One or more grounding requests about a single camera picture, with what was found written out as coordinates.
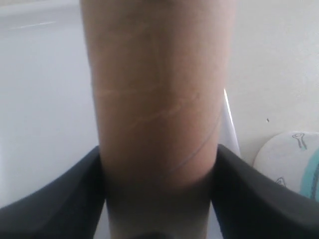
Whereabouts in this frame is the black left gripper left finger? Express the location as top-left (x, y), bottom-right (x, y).
top-left (0, 147), bottom-right (105, 239)

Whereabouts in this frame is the brown cardboard tube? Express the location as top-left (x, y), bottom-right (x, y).
top-left (80, 0), bottom-right (236, 239)

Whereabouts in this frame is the white rectangular tray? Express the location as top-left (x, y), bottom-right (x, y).
top-left (0, 0), bottom-right (234, 239)

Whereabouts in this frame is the printed paper towel roll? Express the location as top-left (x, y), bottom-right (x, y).
top-left (253, 131), bottom-right (319, 201)

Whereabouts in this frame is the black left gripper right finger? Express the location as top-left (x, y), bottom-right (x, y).
top-left (210, 144), bottom-right (319, 239)

